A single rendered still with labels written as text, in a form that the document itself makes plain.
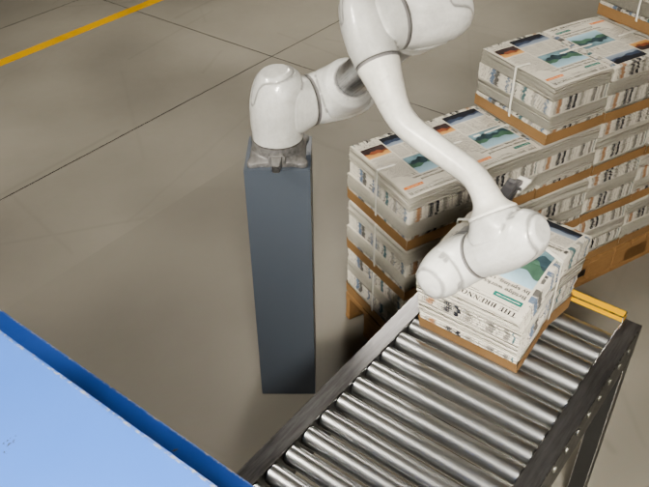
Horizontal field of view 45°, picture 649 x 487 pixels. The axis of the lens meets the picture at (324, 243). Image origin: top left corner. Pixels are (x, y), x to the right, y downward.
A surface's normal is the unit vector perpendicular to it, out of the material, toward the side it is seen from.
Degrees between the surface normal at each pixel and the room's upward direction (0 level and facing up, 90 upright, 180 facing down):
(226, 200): 0
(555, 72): 1
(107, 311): 0
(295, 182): 90
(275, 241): 90
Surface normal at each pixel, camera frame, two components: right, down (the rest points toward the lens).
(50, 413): 0.00, -0.79
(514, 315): -0.14, -0.58
